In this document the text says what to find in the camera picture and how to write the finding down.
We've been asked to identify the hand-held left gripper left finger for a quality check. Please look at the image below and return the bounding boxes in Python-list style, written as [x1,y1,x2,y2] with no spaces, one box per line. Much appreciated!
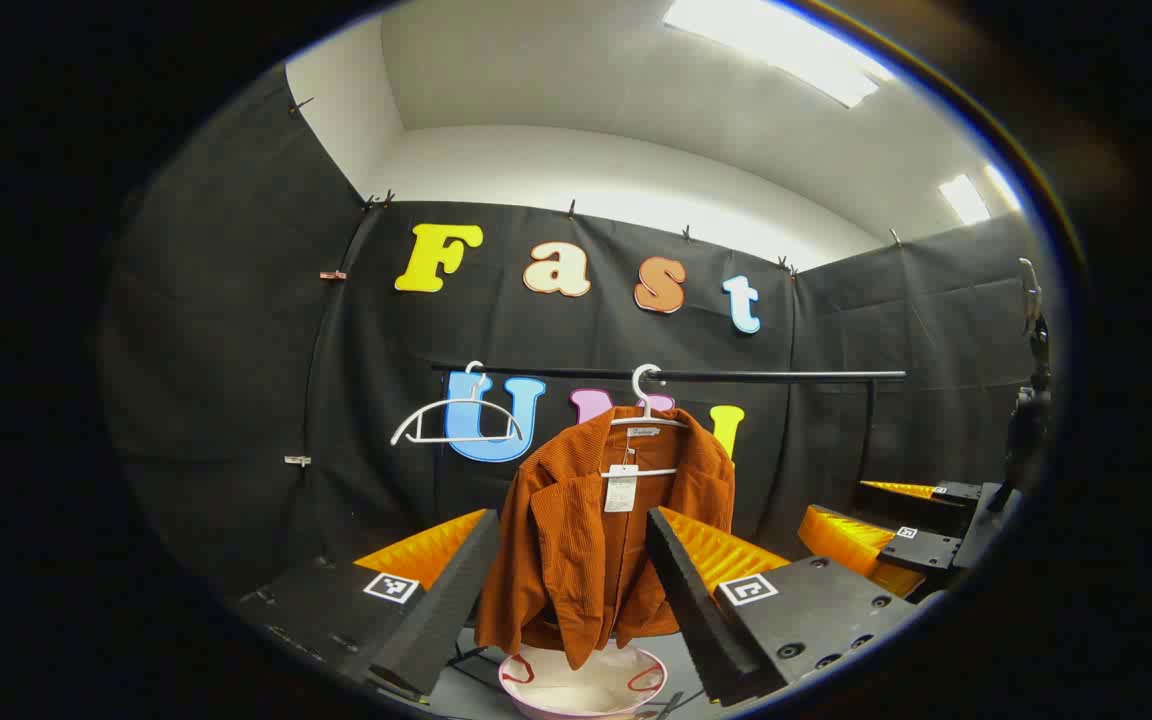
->
[236,508,502,701]

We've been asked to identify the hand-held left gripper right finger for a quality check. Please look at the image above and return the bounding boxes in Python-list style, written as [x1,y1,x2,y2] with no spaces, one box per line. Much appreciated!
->
[644,505,927,709]

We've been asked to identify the orange corduroy jacket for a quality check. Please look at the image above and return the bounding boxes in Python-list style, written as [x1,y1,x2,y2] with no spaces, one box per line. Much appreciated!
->
[476,405,737,671]

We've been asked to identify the white laundry hamper red handles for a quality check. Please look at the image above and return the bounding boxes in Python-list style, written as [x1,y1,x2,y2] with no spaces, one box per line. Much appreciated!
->
[498,643,669,720]

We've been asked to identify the thin white clothes hanger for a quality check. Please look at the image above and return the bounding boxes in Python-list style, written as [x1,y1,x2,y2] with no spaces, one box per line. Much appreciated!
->
[391,362,527,447]

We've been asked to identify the white plastic clothes hanger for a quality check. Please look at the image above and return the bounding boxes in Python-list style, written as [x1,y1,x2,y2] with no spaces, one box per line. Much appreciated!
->
[601,363,692,479]

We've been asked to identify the black backdrop cloth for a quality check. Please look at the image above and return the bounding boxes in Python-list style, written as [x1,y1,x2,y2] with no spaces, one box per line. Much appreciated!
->
[101,65,1042,611]

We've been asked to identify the black clothes rail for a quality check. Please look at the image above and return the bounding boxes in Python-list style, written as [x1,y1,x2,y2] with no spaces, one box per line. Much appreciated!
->
[431,363,907,483]

